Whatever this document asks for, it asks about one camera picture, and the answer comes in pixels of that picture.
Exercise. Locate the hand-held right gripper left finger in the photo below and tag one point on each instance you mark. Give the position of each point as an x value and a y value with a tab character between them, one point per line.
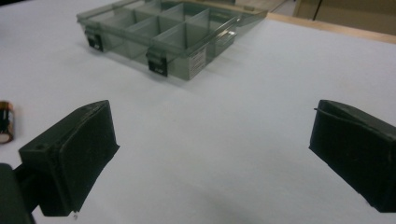
77	155

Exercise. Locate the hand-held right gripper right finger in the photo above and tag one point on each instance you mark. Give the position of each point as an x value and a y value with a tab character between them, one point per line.
358	149

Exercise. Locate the black and copper battery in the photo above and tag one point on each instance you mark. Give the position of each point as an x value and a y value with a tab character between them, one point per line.
6	122

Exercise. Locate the clear grey compartment organizer box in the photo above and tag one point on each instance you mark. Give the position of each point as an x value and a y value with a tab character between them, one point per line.
174	34

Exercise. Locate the wooden cabinet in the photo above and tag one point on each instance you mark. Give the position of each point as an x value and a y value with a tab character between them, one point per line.
348	12

